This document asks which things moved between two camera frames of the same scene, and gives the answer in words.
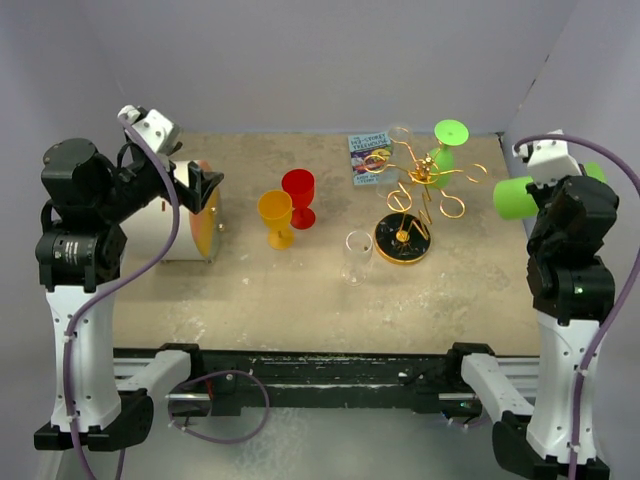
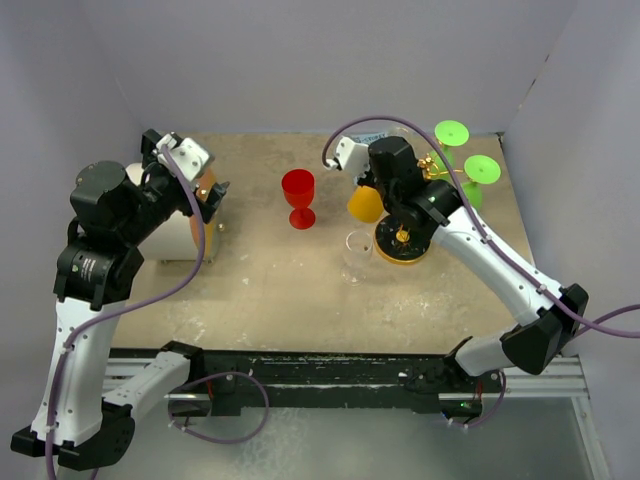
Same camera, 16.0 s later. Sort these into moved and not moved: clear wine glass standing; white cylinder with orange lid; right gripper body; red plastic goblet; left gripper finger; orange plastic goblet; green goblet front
Moved: orange plastic goblet; right gripper body; left gripper finger
Not moved: clear wine glass standing; red plastic goblet; white cylinder with orange lid; green goblet front
